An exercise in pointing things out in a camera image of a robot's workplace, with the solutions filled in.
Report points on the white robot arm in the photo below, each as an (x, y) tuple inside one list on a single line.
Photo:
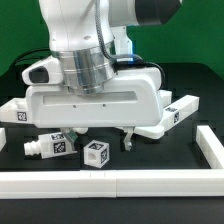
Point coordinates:
[(91, 78)]

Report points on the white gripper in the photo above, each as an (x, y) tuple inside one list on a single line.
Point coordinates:
[(131, 98)]

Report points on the white cube nut with marker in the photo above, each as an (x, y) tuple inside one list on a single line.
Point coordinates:
[(96, 154)]

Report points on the white U-shaped fence frame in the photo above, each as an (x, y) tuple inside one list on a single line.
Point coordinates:
[(124, 183)]

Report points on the white chair backrest frame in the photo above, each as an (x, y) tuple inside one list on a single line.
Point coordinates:
[(173, 114)]

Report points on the white chair seat part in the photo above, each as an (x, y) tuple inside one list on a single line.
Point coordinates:
[(15, 111)]

